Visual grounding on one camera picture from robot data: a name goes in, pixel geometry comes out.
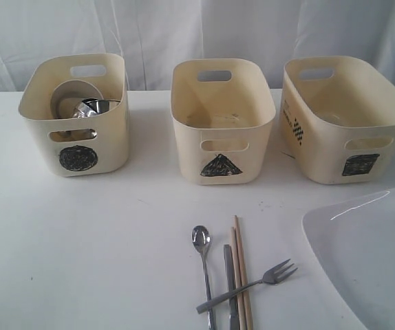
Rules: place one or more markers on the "cream bin with triangle mark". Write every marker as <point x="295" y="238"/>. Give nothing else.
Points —
<point x="222" y="112"/>

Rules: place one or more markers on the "white backdrop curtain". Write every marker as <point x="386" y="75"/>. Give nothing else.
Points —
<point x="154" y="36"/>

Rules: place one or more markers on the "cream bin with square mark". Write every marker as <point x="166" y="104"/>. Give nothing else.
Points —
<point x="337" y="116"/>

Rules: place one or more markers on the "steel mug with angular handle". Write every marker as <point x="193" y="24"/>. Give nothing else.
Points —
<point x="87" y="108"/>

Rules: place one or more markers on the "steel knife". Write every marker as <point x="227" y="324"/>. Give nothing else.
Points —
<point x="234" y="323"/>

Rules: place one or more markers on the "right wooden chopstick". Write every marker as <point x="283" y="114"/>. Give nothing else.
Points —
<point x="247" y="315"/>

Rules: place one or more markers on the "steel fork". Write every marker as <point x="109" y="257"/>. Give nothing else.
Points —
<point x="274" y="276"/>

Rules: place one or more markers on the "steel spoon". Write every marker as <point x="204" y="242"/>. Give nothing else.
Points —
<point x="201" y="240"/>

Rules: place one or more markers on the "large white square plate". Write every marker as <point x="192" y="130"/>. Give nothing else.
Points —
<point x="354" y="242"/>

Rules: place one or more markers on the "cream bin with circle mark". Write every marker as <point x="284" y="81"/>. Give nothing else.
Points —
<point x="63" y="155"/>

